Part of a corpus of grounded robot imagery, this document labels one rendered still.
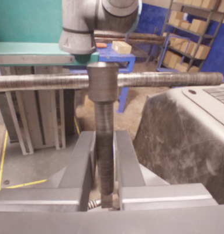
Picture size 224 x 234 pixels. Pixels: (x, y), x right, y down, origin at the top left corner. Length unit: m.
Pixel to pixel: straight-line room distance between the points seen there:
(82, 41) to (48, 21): 0.22
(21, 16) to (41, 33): 0.11
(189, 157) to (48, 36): 0.85
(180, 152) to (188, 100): 0.09
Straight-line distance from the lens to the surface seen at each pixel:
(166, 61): 4.59
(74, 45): 0.82
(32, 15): 0.95
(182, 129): 0.30
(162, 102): 0.33
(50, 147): 1.53
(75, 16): 0.81
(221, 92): 0.38
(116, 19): 0.77
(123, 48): 2.14
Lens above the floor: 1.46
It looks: 37 degrees down
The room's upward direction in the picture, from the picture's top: 10 degrees clockwise
